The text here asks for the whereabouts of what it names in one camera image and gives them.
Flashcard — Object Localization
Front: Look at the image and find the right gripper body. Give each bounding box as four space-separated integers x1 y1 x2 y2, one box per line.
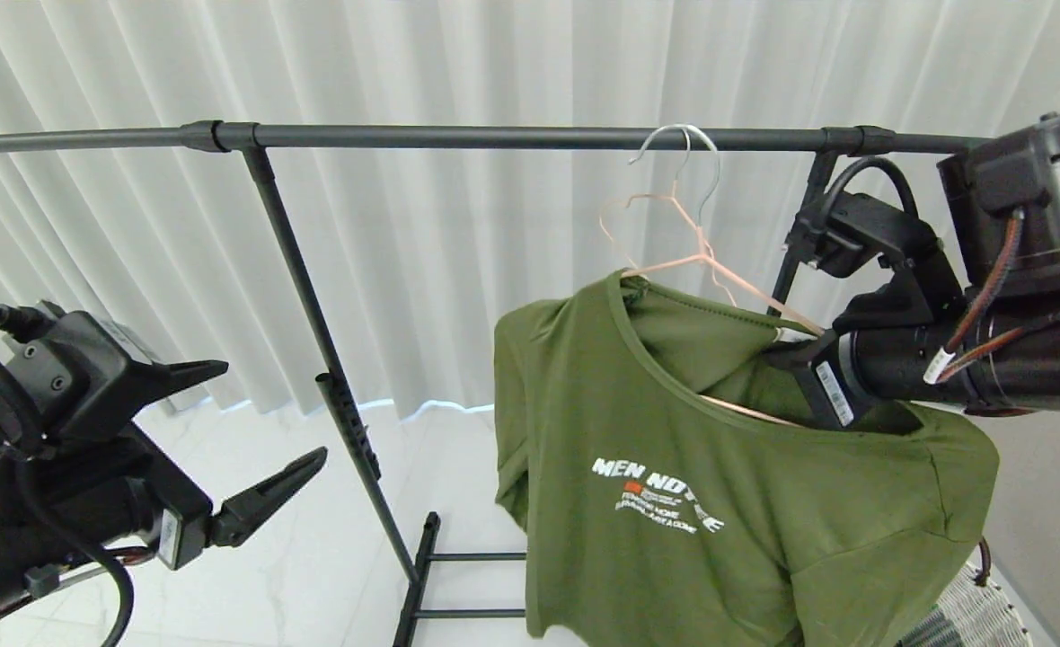
764 328 980 430

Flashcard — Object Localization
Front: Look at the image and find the white laundry basket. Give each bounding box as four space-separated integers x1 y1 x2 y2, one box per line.
894 537 1034 647

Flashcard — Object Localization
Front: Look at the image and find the green shirt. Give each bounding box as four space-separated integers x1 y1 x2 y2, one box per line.
492 270 1001 647

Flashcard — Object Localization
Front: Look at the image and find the black clothes rack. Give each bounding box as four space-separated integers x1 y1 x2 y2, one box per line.
0 120 989 647

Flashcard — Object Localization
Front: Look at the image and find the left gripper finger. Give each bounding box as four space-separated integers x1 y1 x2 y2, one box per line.
139 359 230 410
211 447 329 549

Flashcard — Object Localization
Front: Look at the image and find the pink clothes hanger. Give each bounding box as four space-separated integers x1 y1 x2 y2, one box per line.
599 133 739 308
620 124 827 428

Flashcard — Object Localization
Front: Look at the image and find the white curtain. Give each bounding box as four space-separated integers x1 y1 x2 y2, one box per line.
0 0 1060 423

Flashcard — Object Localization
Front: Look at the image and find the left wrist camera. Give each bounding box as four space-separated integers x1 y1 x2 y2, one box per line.
9 304 173 450

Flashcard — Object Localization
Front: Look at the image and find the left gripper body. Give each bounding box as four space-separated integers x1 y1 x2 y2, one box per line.
0 431 216 603

